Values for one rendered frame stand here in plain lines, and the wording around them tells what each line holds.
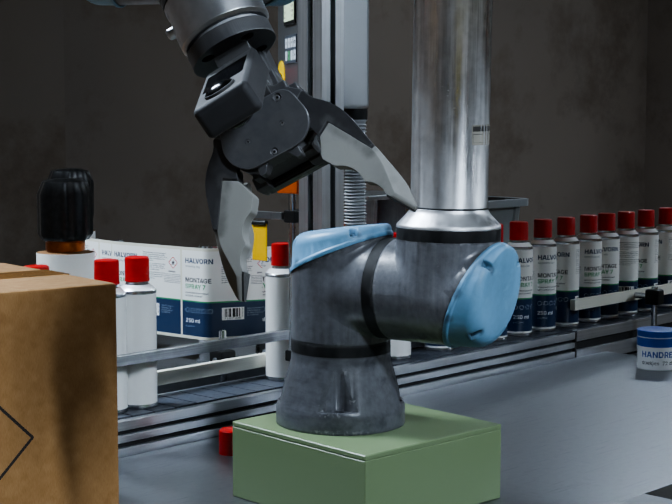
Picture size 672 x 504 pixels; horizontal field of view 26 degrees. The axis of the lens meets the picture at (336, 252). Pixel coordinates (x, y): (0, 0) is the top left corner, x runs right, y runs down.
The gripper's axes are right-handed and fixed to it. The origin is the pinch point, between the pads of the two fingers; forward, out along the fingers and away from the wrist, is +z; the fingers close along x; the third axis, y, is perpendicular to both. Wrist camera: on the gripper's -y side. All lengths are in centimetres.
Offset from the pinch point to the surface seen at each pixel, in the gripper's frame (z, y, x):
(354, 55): -44, 85, 0
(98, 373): -5.7, 22.0, 28.3
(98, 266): -31, 72, 41
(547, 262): -18, 160, -8
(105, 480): 3.1, 24.7, 32.8
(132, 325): -23, 77, 42
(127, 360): -18, 74, 43
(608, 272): -14, 179, -16
